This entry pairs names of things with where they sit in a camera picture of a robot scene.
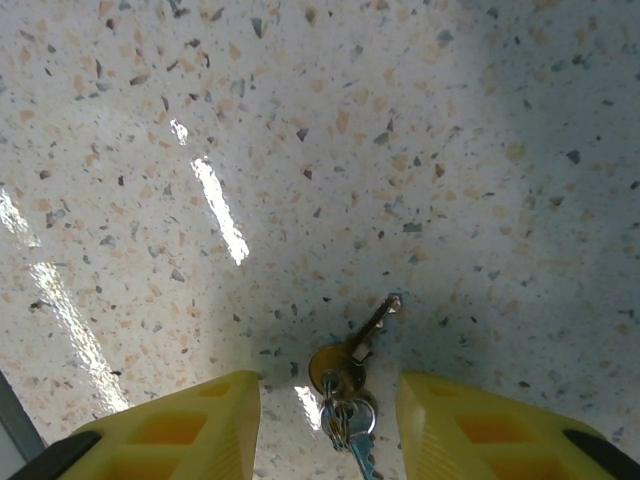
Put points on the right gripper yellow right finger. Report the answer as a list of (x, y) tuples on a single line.
[(440, 440)]

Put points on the brass key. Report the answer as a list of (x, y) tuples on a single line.
[(330, 362)]

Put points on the aluminium front frame rail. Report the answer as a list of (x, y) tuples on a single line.
[(12, 430)]

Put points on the silver key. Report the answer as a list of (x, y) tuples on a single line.
[(362, 450)]

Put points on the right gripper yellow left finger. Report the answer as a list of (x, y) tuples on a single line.
[(225, 430)]

